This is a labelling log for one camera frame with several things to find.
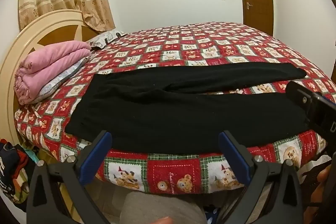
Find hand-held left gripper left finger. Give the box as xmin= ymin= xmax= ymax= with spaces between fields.
xmin=26 ymin=130 xmax=113 ymax=224

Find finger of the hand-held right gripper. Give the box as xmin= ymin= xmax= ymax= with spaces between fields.
xmin=286 ymin=81 xmax=315 ymax=120

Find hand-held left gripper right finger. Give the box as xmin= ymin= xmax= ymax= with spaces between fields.
xmin=218 ymin=130 xmax=311 ymax=224

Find black pants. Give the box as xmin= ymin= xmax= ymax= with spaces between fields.
xmin=64 ymin=61 xmax=311 ymax=155

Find person's right hand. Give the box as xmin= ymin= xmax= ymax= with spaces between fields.
xmin=310 ymin=165 xmax=336 ymax=217

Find person's grey trouser leg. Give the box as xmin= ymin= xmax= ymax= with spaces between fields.
xmin=119 ymin=190 xmax=208 ymax=224

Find pile of colourful clothes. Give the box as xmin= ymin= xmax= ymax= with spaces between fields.
xmin=0 ymin=139 xmax=40 ymax=211

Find grey folded quilt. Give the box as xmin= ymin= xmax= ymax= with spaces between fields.
xmin=33 ymin=55 xmax=91 ymax=104

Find pink folded blanket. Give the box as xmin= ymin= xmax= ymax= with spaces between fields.
xmin=14 ymin=40 xmax=92 ymax=105

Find grey printed pillow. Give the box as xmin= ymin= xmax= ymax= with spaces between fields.
xmin=85 ymin=29 xmax=128 ymax=50

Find red printed bear bedspread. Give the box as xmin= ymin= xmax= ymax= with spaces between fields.
xmin=14 ymin=22 xmax=336 ymax=194

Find cream wooden headboard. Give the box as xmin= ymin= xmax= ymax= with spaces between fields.
xmin=0 ymin=9 xmax=100 ymax=146

